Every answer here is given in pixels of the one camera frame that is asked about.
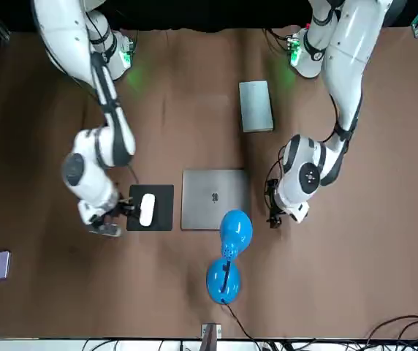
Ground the black lamp cord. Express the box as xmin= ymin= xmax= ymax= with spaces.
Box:
xmin=223 ymin=300 xmax=265 ymax=341

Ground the black mouse pad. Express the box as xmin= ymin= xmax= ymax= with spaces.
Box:
xmin=126 ymin=184 xmax=175 ymax=232

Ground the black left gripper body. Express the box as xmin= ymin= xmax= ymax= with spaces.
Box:
xmin=267 ymin=199 xmax=286 ymax=222

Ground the blue desk lamp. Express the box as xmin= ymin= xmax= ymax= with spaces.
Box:
xmin=205 ymin=208 xmax=254 ymax=305

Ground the grey laptop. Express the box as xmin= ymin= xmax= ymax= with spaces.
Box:
xmin=180 ymin=168 xmax=251 ymax=231

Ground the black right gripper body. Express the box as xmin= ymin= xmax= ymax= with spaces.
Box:
xmin=97 ymin=203 xmax=124 ymax=224

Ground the white computer mouse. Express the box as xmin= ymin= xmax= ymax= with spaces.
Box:
xmin=139 ymin=193 xmax=156 ymax=227

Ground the aluminium frame post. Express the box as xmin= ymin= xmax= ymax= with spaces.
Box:
xmin=201 ymin=323 xmax=221 ymax=351

